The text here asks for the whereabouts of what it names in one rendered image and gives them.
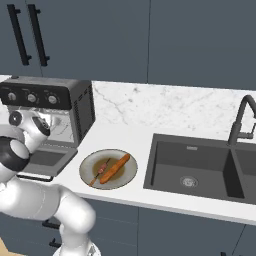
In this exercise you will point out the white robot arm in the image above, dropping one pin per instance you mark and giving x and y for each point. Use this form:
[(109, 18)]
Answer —
[(36, 200)]

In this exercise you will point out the brown baguette bread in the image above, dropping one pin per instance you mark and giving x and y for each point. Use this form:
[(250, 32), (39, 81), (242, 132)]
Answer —
[(115, 168)]

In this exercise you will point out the kebab skewer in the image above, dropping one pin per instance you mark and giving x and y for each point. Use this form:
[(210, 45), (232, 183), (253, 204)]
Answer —
[(101, 168)]

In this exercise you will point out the silver toaster oven knob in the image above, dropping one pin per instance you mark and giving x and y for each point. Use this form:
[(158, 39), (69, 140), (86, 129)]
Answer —
[(31, 97), (52, 99), (12, 96)]

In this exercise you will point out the blue-grey wall cupboard door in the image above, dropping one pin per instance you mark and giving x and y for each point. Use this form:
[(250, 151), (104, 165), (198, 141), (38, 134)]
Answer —
[(203, 43), (8, 50), (100, 40)]

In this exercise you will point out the blue-grey base cupboard front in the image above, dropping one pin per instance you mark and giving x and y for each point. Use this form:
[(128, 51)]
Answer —
[(116, 230), (248, 243), (186, 236)]

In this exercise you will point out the black toaster oven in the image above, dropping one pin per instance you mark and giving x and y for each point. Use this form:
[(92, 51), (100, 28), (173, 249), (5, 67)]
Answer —
[(81, 106)]

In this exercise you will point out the dark grey sink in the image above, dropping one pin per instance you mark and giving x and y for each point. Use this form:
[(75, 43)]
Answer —
[(186, 166)]

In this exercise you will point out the black tap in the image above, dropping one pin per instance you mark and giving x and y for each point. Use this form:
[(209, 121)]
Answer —
[(237, 123)]

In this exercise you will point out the grey round plate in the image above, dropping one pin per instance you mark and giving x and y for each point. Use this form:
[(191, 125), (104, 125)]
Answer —
[(128, 173)]

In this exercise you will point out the toaster oven door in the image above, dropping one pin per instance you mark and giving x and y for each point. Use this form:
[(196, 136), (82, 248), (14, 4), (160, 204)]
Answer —
[(53, 158)]

